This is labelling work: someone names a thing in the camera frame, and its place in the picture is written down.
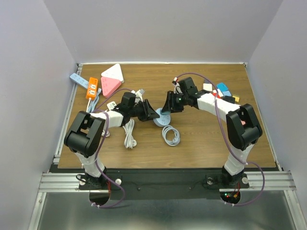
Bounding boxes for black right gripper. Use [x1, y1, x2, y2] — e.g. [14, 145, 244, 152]
[161, 91, 188, 113]

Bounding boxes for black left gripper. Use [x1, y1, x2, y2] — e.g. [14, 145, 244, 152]
[129, 99, 160, 122]

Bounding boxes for light blue round socket base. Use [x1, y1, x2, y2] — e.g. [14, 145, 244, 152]
[153, 108, 171, 127]

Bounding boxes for orange USB power strip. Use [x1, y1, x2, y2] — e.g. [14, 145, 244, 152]
[86, 77, 98, 100]

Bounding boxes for black cube socket adapter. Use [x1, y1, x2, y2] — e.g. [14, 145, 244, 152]
[223, 96, 236, 104]

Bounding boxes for yellow plug adapter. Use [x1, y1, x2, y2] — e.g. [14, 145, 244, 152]
[232, 95, 240, 103]

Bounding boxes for red cube socket adapter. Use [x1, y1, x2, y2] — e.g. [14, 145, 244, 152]
[212, 89, 222, 98]

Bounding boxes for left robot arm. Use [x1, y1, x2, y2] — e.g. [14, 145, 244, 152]
[64, 92, 160, 189]

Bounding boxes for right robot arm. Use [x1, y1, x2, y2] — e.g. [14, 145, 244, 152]
[161, 77, 262, 187]

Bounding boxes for white grey plug adapter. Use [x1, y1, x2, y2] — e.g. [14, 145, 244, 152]
[202, 83, 213, 92]

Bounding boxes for blue plug adapter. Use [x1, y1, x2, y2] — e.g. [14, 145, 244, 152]
[216, 82, 232, 97]

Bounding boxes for pink triangular power strip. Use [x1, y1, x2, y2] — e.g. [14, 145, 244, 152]
[101, 77, 122, 98]

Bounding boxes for white triangular power strip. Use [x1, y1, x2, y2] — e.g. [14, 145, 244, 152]
[101, 63, 124, 83]

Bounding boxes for light blue power strip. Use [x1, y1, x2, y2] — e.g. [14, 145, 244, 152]
[70, 73, 89, 89]

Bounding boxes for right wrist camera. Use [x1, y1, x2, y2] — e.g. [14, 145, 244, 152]
[172, 77, 182, 94]

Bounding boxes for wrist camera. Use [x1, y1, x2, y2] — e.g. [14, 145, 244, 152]
[172, 77, 182, 94]
[130, 89, 145, 99]

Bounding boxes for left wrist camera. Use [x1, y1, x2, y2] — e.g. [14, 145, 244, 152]
[130, 89, 145, 99]

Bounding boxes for grey coiled round-socket cable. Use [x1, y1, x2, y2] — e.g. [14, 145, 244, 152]
[162, 125, 181, 146]

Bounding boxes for white strip coiled cable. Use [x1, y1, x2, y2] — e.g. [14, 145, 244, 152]
[123, 119, 137, 150]

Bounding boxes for white orange-strip cable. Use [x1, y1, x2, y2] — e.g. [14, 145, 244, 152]
[87, 98, 111, 138]

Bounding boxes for light blue strip cable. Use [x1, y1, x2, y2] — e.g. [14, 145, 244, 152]
[87, 88, 102, 113]

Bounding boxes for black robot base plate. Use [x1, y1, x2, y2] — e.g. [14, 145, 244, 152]
[76, 169, 249, 202]

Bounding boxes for aluminium frame rail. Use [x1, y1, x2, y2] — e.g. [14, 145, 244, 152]
[38, 171, 296, 193]

